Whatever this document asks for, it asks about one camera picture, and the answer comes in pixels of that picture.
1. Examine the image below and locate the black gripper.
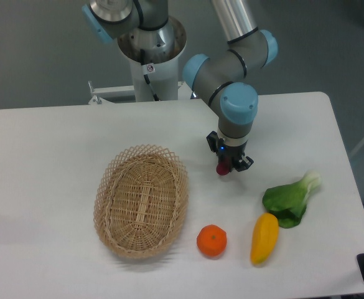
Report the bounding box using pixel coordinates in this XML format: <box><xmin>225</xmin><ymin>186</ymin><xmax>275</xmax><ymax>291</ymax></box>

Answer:
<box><xmin>206</xmin><ymin>131</ymin><xmax>254</xmax><ymax>172</ymax></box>

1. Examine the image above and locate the purple sweet potato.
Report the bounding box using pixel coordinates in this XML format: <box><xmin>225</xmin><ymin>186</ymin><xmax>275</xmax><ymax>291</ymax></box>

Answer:
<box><xmin>216</xmin><ymin>158</ymin><xmax>230</xmax><ymax>176</ymax></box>

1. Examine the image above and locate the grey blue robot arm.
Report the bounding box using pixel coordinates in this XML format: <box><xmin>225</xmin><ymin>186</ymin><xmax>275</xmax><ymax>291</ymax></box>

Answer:
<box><xmin>82</xmin><ymin>1</ymin><xmax>278</xmax><ymax>175</ymax></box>

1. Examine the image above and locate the green bok choy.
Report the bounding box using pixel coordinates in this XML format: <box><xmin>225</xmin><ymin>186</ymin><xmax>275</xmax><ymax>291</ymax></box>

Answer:
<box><xmin>262</xmin><ymin>171</ymin><xmax>322</xmax><ymax>229</ymax></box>

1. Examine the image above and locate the orange mandarin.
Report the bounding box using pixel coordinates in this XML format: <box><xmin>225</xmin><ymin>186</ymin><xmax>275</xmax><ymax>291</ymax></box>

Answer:
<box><xmin>196</xmin><ymin>224</ymin><xmax>227</xmax><ymax>257</ymax></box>

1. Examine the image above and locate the woven wicker basket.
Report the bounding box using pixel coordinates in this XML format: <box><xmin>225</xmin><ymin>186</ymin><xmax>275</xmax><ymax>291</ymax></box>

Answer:
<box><xmin>93</xmin><ymin>145</ymin><xmax>189</xmax><ymax>259</ymax></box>

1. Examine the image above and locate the white metal base frame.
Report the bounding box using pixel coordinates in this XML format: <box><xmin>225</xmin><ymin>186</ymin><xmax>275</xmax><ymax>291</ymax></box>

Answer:
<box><xmin>88</xmin><ymin>80</ymin><xmax>198</xmax><ymax>105</ymax></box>

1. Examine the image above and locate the black cable on pedestal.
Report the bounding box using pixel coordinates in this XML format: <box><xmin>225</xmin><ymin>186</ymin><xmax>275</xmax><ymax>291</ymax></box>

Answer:
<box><xmin>139</xmin><ymin>49</ymin><xmax>161</xmax><ymax>102</ymax></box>

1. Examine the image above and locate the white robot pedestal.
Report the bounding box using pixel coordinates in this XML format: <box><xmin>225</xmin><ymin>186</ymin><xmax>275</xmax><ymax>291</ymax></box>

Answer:
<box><xmin>117</xmin><ymin>16</ymin><xmax>187</xmax><ymax>102</ymax></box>

